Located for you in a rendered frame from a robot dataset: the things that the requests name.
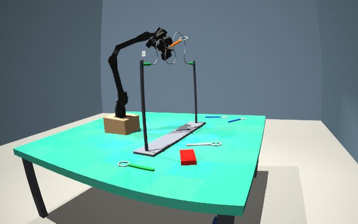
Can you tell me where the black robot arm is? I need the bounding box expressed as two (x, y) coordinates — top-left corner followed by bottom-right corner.
(108, 27), (173, 118)

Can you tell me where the red flat block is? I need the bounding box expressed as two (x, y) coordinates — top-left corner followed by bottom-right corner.
(180, 149), (197, 165)

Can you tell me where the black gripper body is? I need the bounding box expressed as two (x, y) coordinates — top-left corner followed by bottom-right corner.
(152, 32), (172, 61)

